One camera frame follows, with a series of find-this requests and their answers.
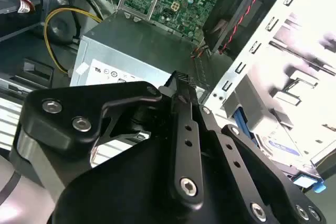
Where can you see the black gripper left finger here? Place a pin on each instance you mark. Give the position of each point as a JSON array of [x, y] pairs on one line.
[[78, 95]]

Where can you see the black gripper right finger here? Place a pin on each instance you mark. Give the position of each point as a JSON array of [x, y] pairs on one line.
[[262, 171]]

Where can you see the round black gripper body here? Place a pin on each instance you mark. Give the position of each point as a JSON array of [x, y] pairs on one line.
[[118, 195]]

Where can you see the hard disk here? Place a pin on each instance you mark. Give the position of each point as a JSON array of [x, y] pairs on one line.
[[283, 148]]

